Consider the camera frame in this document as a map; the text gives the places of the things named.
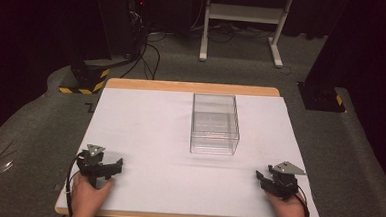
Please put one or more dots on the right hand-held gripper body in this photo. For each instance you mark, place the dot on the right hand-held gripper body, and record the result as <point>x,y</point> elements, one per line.
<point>284,183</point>

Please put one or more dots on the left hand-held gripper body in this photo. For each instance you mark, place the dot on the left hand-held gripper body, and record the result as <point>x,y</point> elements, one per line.
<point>91,165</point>

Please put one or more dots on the person's right hand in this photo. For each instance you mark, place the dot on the person's right hand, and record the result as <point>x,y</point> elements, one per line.
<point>289,213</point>

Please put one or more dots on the person's left hand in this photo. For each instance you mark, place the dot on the person's left hand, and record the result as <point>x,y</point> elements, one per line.
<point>87,198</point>

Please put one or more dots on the white table sheet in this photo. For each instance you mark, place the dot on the white table sheet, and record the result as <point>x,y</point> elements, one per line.
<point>152,143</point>

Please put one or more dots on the clear plastic box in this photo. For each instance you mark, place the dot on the clear plastic box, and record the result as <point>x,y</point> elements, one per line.
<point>215,124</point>

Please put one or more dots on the black striped stand base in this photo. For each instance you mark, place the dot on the black striped stand base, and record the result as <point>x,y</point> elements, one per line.
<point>89,73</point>

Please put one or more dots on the wooden table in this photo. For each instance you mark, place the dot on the wooden table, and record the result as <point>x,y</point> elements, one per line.
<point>188,87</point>

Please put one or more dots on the black equipment tower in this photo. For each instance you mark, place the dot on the black equipment tower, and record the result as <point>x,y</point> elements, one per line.
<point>122,21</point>

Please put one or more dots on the white metal stand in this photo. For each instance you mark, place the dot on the white metal stand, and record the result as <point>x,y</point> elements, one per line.
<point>246,13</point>

